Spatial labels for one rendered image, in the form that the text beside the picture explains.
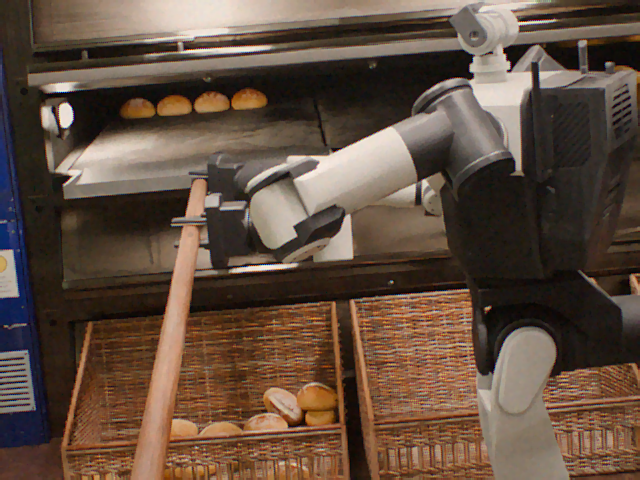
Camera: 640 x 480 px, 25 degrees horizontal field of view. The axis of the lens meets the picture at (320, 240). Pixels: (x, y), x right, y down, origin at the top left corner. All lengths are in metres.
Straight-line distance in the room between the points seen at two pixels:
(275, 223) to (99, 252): 1.20
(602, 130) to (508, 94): 0.15
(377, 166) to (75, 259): 1.31
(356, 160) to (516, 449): 0.61
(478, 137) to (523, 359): 0.43
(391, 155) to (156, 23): 1.18
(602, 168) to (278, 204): 0.49
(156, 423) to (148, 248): 1.79
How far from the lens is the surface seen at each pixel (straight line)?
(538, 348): 2.32
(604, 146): 2.19
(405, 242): 3.20
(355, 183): 2.04
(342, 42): 3.00
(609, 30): 3.07
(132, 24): 3.14
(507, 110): 2.19
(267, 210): 2.07
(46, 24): 3.17
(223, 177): 2.75
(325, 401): 3.12
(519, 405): 2.35
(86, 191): 2.91
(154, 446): 1.38
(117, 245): 3.23
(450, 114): 2.08
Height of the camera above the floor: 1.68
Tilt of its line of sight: 13 degrees down
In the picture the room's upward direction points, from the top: 5 degrees counter-clockwise
